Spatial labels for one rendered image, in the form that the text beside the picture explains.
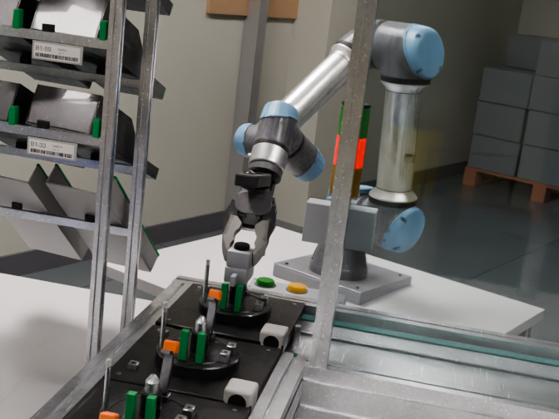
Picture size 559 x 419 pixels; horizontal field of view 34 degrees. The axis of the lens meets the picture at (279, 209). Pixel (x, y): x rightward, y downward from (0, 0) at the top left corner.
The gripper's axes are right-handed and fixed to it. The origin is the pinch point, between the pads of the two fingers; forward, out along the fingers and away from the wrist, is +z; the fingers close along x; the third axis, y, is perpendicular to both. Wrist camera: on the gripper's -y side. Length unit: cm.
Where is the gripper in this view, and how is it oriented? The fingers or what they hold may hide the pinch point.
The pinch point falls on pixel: (240, 255)
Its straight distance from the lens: 174.1
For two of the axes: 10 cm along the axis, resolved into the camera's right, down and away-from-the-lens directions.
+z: -2.2, 8.7, -4.4
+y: 0.7, 4.6, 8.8
